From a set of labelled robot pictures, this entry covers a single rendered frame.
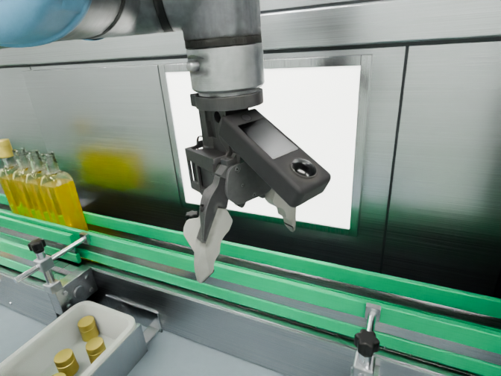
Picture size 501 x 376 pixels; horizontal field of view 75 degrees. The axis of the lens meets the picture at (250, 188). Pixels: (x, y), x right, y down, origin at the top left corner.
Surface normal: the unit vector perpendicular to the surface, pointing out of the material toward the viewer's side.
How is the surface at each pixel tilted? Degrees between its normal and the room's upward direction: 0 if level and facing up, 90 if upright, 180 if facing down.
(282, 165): 28
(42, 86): 90
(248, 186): 90
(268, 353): 90
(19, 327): 0
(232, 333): 90
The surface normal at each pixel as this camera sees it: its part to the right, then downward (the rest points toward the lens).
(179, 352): -0.07, -0.91
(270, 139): 0.24, -0.68
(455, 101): -0.42, 0.39
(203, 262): -0.04, 0.46
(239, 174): 0.64, 0.28
